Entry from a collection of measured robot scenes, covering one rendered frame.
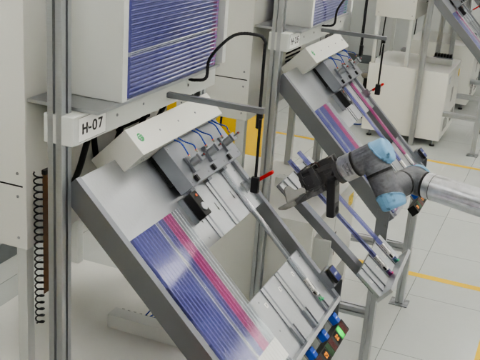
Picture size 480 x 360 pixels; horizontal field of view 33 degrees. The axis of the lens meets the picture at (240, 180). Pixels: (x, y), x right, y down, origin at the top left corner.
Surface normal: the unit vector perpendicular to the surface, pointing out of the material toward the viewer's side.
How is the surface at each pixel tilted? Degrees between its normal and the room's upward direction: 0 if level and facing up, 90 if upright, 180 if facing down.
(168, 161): 90
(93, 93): 90
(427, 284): 0
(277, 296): 45
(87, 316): 0
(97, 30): 90
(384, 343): 0
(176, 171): 90
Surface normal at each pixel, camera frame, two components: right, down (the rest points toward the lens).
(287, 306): 0.70, -0.53
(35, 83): 0.92, 0.19
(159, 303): -0.39, 0.29
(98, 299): 0.07, -0.94
